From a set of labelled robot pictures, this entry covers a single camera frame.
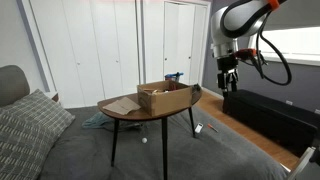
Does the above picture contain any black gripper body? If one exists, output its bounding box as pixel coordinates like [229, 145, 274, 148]
[216, 56, 240, 83]

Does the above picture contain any small pen bin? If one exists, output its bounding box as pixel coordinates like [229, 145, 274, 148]
[164, 72, 184, 83]

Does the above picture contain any small white remote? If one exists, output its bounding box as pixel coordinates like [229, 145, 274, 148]
[194, 122, 204, 134]

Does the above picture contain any black bench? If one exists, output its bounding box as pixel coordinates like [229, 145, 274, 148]
[222, 88, 320, 158]

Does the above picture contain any brown cardboard box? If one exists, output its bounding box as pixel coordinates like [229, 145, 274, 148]
[136, 79, 194, 118]

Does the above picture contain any white framed window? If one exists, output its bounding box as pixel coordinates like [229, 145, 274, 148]
[248, 26, 320, 67]

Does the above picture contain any grey bed blanket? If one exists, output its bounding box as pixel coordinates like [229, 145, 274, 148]
[38, 104, 289, 180]

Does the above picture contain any wooden table with black legs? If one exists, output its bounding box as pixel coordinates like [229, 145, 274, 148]
[97, 84, 203, 180]

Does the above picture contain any grey window blind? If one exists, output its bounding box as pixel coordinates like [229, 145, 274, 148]
[263, 0, 320, 32]

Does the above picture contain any flat cardboard piece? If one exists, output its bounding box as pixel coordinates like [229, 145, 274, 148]
[102, 96, 142, 116]

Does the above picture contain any wide white closet door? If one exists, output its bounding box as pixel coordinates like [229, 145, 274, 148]
[29, 0, 92, 108]
[89, 0, 140, 100]

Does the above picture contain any teal cloth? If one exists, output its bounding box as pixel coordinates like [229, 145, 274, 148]
[81, 111, 116, 130]

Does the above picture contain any grey checkered pillow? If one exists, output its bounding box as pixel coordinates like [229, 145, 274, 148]
[0, 88, 76, 148]

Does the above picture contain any grey padded headboard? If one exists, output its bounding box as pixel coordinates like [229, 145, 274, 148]
[0, 64, 31, 108]

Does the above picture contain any grey dash patterned pillow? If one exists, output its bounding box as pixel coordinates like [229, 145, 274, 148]
[0, 109, 56, 180]

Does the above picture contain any orange wrist mount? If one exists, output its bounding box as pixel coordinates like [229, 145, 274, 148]
[234, 48, 258, 58]

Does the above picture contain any orange handled screwdriver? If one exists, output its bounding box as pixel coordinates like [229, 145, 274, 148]
[207, 123, 220, 134]

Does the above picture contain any blue handled tool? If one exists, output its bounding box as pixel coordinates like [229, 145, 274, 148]
[165, 71, 185, 78]

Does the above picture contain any orange arm cable clamp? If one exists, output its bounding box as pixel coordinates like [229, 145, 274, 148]
[267, 0, 281, 11]

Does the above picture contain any grey metal frame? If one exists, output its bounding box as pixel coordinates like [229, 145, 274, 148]
[286, 146, 320, 180]

